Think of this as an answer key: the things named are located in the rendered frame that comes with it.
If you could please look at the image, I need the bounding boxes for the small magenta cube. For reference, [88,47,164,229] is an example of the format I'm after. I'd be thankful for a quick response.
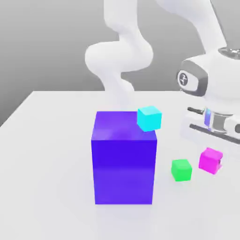
[198,147,224,175]

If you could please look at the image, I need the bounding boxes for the small cyan cube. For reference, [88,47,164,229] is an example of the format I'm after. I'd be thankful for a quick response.
[136,105,163,132]

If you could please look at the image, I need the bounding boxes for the small green cube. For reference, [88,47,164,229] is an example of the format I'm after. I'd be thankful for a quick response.
[171,158,193,182]

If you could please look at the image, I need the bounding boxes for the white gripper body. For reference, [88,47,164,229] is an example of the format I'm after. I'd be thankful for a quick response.
[180,114,240,157]

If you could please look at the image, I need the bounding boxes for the large purple box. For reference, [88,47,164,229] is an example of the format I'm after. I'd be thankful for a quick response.
[90,111,158,205]

